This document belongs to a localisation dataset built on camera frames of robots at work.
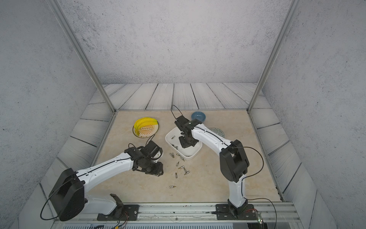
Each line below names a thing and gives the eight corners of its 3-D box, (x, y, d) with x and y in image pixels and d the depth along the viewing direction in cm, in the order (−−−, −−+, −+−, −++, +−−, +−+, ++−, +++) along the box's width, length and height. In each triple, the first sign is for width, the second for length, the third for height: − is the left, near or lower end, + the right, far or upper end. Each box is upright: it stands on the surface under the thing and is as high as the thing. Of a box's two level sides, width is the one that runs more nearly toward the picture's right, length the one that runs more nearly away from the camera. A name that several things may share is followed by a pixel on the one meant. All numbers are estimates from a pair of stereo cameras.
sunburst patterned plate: (132, 139, 105) (131, 137, 103) (133, 127, 112) (133, 125, 111) (159, 136, 107) (158, 134, 105) (158, 124, 114) (158, 123, 112)
